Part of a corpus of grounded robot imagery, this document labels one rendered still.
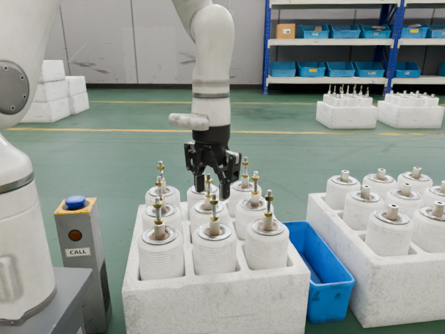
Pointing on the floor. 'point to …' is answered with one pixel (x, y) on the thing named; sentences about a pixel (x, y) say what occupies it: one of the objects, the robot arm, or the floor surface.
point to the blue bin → (322, 275)
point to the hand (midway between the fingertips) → (211, 189)
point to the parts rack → (355, 40)
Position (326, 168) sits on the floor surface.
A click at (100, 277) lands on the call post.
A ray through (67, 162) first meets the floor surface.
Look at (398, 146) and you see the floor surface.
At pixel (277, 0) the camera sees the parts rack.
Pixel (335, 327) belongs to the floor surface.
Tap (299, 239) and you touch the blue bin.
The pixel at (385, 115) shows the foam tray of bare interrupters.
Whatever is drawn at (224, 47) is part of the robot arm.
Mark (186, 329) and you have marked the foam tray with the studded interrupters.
